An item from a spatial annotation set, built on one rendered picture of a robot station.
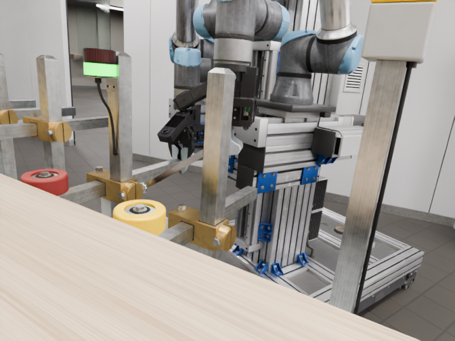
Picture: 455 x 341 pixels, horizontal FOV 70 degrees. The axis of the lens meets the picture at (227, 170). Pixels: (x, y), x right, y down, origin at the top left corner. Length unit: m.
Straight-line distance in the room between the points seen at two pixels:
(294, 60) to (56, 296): 0.96
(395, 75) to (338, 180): 2.85
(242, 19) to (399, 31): 0.29
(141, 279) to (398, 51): 0.40
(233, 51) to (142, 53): 3.42
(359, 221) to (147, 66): 3.64
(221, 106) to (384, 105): 0.25
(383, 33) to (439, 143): 2.81
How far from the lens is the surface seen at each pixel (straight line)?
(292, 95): 1.13
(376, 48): 0.47
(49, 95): 0.93
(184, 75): 0.94
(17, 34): 5.58
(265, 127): 1.03
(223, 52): 0.64
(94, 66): 0.68
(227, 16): 0.65
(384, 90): 0.48
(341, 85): 1.54
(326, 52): 1.08
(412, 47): 0.46
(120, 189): 0.76
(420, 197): 3.34
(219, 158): 0.58
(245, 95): 0.65
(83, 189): 0.76
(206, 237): 0.63
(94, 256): 0.43
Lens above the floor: 1.12
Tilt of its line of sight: 16 degrees down
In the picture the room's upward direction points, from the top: 4 degrees clockwise
